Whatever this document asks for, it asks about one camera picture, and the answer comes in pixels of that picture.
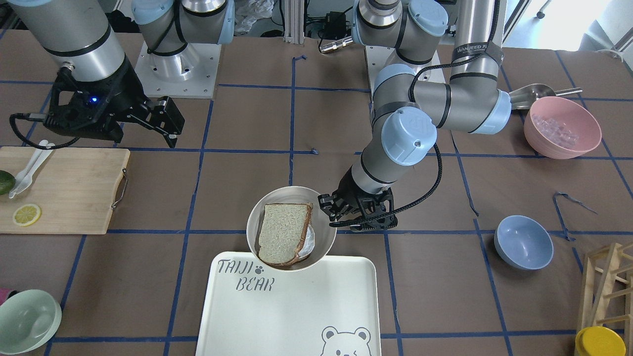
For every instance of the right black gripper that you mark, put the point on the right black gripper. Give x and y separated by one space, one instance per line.
129 90

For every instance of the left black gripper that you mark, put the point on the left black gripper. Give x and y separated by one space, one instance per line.
349 191

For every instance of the bread slice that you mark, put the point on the bread slice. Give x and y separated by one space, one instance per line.
283 231
300 256

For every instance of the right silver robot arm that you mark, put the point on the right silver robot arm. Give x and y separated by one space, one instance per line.
77 34

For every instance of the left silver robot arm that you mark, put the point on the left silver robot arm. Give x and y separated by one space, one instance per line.
413 99

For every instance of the bread slice on plate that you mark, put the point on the bread slice on plate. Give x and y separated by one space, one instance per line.
300 256

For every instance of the fried egg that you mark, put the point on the fried egg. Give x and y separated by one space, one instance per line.
309 243

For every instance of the wooden cutting board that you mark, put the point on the wooden cutting board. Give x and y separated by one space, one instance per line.
75 189

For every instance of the cream bear tray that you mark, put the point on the cream bear tray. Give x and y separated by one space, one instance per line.
328 309

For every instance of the white plastic knife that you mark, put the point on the white plastic knife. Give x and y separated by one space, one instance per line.
34 170

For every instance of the white plastic fork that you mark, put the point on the white plastic fork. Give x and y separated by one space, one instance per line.
30 168

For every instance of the blue bowl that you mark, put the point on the blue bowl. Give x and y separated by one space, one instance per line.
523 243

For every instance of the lemon slice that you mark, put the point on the lemon slice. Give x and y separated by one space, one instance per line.
27 215

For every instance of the green avocado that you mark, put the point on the green avocado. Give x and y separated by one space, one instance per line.
7 182

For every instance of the metal scoop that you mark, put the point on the metal scoop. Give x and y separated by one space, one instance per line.
523 98

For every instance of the pink bowl with ice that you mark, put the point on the pink bowl with ice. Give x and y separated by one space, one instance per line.
559 128

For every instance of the pink cloth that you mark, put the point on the pink cloth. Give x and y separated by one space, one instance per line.
5 294

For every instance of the light green bowl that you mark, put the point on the light green bowl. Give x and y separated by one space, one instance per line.
28 320

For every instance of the wooden cup rack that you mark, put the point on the wooden cup rack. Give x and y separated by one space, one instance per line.
607 275

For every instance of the yellow mug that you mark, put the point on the yellow mug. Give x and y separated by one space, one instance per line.
599 341

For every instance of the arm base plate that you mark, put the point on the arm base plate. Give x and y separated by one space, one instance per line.
378 57
193 74

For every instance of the aluminium frame post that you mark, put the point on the aluminium frame post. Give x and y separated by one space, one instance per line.
294 12

